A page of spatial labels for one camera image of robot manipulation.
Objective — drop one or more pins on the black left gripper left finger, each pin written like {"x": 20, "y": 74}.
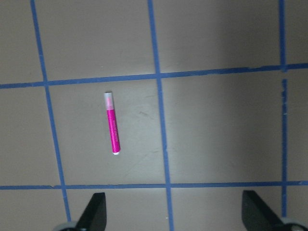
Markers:
{"x": 94, "y": 216}

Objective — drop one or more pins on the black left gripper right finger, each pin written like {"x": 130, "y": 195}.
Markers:
{"x": 257, "y": 215}

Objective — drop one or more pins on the pink marker pen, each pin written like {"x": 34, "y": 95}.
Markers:
{"x": 111, "y": 117}

